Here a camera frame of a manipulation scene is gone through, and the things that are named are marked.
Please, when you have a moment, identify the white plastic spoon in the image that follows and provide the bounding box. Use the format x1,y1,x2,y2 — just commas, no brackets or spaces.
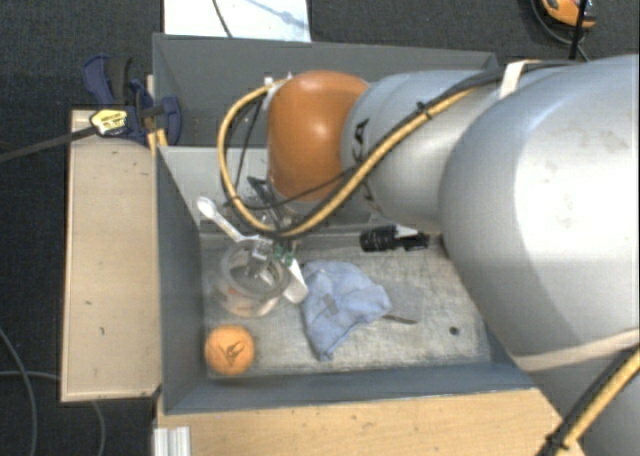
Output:
195,195,310,305

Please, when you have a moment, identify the orange ball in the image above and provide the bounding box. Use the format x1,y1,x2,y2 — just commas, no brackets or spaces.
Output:
203,324,257,376

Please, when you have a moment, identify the light blue cloth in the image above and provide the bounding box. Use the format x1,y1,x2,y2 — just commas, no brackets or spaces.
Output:
298,259,393,362

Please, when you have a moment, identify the pale wood flat board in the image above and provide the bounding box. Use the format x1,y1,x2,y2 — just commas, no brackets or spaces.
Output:
60,109,164,403

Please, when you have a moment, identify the grey metal bin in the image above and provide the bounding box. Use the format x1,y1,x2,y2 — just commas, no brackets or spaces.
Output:
151,32,539,416

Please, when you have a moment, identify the black cylinder on white bracket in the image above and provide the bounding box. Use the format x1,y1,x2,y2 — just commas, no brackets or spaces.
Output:
359,223,432,253

